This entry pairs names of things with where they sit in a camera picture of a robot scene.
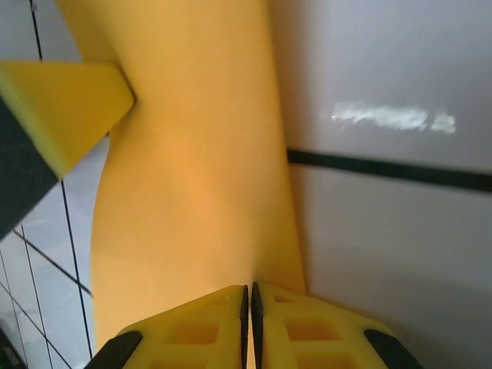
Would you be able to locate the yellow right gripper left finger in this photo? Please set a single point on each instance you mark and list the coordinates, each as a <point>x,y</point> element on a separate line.
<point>184,334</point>

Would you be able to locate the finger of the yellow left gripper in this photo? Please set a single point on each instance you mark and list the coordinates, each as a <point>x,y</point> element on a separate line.
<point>65,107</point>

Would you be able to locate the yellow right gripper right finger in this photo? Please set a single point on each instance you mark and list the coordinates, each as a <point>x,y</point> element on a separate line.
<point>315,334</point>

